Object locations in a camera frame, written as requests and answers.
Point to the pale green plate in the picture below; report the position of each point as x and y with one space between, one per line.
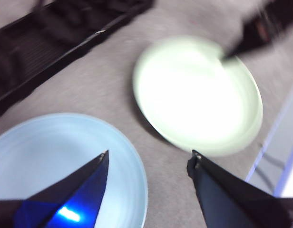
196 99

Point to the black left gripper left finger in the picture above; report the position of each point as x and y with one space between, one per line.
65 197

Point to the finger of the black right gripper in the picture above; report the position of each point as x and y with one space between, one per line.
248 42

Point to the black plastic plate rack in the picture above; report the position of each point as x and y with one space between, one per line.
46 47

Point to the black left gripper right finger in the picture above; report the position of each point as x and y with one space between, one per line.
232 202

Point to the light blue plate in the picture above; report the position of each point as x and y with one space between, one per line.
53 147

